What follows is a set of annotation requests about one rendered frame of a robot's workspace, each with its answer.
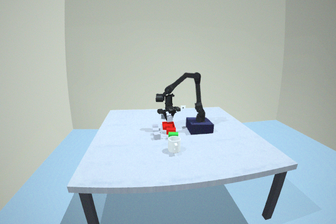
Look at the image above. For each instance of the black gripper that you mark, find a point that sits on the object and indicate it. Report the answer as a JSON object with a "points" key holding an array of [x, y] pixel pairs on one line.
{"points": [[161, 111]]}

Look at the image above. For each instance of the red block with white cylindrical pin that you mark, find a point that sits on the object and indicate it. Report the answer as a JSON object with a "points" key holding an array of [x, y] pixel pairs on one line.
{"points": [[169, 129]]}

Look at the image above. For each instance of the white mug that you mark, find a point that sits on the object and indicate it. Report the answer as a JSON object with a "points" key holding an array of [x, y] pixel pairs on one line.
{"points": [[174, 144]]}

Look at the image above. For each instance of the red tray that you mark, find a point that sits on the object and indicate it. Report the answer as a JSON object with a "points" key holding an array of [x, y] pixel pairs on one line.
{"points": [[167, 124]]}

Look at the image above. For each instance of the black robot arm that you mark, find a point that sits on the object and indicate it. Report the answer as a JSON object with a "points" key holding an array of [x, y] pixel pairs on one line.
{"points": [[168, 98]]}

